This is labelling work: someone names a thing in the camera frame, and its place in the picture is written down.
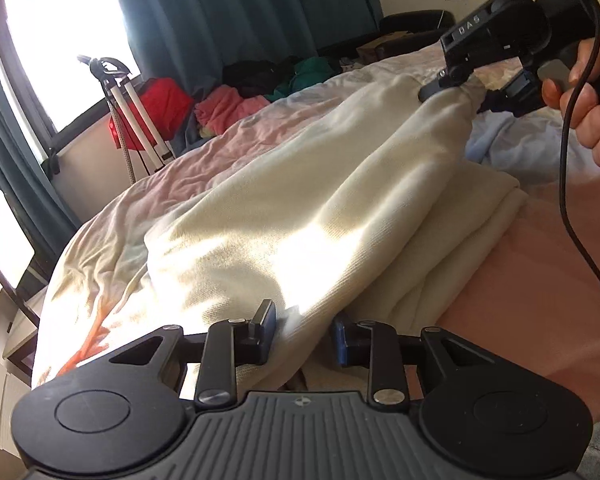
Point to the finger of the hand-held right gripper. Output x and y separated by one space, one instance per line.
517 92
440 89

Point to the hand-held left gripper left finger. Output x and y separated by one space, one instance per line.
267 332

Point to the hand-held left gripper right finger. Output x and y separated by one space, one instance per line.
339 342

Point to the cream sweatpants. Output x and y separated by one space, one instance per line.
305 210

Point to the black armchair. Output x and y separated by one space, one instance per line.
415 22

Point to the brown cardboard box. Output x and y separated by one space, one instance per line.
380 47

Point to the green crumpled garment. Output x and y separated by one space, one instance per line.
310 72

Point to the pastel bed sheet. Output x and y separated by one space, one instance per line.
130 240

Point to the salmon pink cloth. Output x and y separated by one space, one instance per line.
530 285

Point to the blue grey cloth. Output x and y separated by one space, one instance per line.
190 135

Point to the pink crumpled garment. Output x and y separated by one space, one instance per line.
225 107

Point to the blue curtain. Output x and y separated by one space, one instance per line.
10 160
230 10

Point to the garment steamer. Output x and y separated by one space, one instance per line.
140 115

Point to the red bag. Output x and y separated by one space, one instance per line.
165 100

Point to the black curtain tieback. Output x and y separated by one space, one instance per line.
54 162

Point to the white chair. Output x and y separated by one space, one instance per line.
2 240

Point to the window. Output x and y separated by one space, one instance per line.
55 35

